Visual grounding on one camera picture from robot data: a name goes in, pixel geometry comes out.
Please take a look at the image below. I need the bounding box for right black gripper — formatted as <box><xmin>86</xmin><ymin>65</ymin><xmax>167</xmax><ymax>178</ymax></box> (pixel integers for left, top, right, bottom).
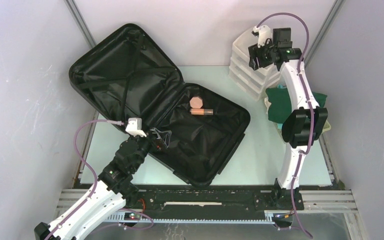
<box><xmin>248</xmin><ymin>37</ymin><xmax>277</xmax><ymax>71</ymax></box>

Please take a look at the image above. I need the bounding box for white plastic drawer organizer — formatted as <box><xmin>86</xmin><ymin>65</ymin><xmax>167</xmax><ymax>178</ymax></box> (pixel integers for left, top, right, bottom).
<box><xmin>228</xmin><ymin>27</ymin><xmax>281</xmax><ymax>102</ymax></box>

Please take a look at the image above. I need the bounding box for orange grey cylindrical tube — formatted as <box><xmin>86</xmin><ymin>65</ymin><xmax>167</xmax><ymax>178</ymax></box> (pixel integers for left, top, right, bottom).
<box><xmin>190</xmin><ymin>108</ymin><xmax>214</xmax><ymax>116</ymax></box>

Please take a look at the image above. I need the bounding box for pink brown small box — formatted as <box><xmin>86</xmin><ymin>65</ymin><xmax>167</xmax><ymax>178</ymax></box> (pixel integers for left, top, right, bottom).
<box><xmin>189</xmin><ymin>96</ymin><xmax>203</xmax><ymax>109</ymax></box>

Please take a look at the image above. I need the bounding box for dark green garment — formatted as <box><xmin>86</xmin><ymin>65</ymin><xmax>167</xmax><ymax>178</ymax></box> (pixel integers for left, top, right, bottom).
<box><xmin>265</xmin><ymin>86</ymin><xmax>328</xmax><ymax>124</ymax></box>

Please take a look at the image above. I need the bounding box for black ribbed hard-shell suitcase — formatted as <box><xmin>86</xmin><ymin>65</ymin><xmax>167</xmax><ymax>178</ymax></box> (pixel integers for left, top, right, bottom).
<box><xmin>68</xmin><ymin>23</ymin><xmax>251</xmax><ymax>188</ymax></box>

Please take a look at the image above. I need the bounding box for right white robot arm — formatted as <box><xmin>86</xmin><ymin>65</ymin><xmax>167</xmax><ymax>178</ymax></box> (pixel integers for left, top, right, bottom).
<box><xmin>248</xmin><ymin>25</ymin><xmax>328</xmax><ymax>210</ymax></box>

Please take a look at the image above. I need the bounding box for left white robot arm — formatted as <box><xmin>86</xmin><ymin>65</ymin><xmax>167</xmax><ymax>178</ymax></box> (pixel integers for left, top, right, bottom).
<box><xmin>34</xmin><ymin>127</ymin><xmax>172</xmax><ymax>240</ymax></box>

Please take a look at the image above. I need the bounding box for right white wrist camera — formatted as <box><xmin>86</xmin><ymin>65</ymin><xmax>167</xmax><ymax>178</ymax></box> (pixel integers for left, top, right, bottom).
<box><xmin>252</xmin><ymin>25</ymin><xmax>273</xmax><ymax>48</ymax></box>

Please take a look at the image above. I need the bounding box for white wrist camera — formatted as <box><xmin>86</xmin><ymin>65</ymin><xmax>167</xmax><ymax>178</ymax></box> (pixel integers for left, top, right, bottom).
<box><xmin>125</xmin><ymin>117</ymin><xmax>147</xmax><ymax>138</ymax></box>
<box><xmin>252</xmin><ymin>25</ymin><xmax>273</xmax><ymax>48</ymax></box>

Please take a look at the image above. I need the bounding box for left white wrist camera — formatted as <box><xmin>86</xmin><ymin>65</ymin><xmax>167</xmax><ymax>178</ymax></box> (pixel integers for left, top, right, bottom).
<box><xmin>125</xmin><ymin>117</ymin><xmax>147</xmax><ymax>138</ymax></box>

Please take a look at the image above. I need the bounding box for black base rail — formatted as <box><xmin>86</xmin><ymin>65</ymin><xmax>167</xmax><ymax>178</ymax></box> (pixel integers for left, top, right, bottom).
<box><xmin>126</xmin><ymin>184</ymin><xmax>305</xmax><ymax>220</ymax></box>

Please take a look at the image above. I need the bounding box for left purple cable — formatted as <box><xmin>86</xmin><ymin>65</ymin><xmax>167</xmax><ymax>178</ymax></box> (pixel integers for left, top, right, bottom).
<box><xmin>42</xmin><ymin>119</ymin><xmax>155</xmax><ymax>240</ymax></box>

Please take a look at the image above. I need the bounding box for grey slotted cable duct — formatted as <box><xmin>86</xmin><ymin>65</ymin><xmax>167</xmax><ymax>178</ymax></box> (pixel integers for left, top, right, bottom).
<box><xmin>103</xmin><ymin>211</ymin><xmax>275</xmax><ymax>225</ymax></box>

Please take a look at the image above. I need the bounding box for aluminium frame rail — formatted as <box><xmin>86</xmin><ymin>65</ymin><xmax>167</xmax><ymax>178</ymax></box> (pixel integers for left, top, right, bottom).
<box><xmin>55</xmin><ymin>189</ymin><xmax>358</xmax><ymax>215</ymax></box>

